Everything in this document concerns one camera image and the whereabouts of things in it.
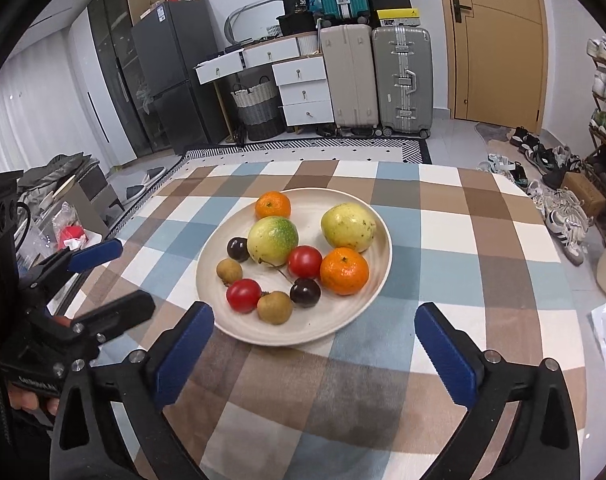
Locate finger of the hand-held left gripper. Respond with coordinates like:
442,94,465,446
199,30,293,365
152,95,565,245
20,238,124,292
65,290,157,345

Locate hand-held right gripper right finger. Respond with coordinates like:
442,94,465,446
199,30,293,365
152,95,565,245
414,302,581,480

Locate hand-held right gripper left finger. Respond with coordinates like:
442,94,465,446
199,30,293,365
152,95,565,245
49,301,215,480

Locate red cherry tomato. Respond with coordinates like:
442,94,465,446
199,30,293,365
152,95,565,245
287,245,324,280
226,278,263,314

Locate brown longan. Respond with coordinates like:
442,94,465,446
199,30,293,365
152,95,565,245
257,291,294,325
216,258,244,284

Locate cream round plate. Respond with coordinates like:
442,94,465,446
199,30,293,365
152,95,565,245
196,187,394,347

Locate orange mandarin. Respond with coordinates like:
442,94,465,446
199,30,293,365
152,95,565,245
319,247,370,296
255,190,292,221

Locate dark cherry with stem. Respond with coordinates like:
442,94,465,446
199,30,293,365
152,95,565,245
257,258,322,309

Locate person's left hand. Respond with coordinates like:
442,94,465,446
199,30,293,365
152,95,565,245
5,382,61,428

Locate red item in clear bag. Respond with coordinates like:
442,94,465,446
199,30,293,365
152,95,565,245
53,202,106,253

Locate grey clothing pile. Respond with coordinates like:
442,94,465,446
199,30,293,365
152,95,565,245
18,154,101,196

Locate checked tablecloth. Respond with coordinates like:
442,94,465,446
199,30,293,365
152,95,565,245
70,160,591,480

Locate scattered assorted shoes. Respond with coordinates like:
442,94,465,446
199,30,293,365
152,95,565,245
477,126,591,266

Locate dark glass cabinet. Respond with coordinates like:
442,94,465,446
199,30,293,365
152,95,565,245
87,0,156,161

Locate dark grey fridge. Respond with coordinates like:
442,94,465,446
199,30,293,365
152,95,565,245
131,0,228,155

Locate yellow wooden pole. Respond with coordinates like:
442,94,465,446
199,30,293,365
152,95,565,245
214,80,234,143

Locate brown woven box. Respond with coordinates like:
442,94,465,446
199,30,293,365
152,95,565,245
563,172,606,216

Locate woven laundry basket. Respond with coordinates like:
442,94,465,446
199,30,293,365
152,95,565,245
230,76,284,142

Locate grey door mat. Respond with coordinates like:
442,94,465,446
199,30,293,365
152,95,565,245
475,122,514,145

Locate wooden shoe rack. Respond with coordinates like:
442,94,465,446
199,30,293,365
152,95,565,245
580,35,606,246

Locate white drawer cabinet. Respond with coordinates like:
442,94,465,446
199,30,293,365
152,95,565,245
193,32,335,128

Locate silver suitcase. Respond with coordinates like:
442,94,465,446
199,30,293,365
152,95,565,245
371,26,432,139

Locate beige suitcase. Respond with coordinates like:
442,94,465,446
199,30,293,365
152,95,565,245
319,24,381,136

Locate black storage bin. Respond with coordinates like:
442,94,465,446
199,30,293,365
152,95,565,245
277,12,318,38

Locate rows of assorted sneakers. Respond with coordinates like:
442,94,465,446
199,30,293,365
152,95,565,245
585,37,606,141

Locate wooden door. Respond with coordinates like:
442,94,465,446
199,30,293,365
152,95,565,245
434,0,548,136

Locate yellow black shoe box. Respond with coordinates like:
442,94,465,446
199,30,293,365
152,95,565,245
376,8,422,28

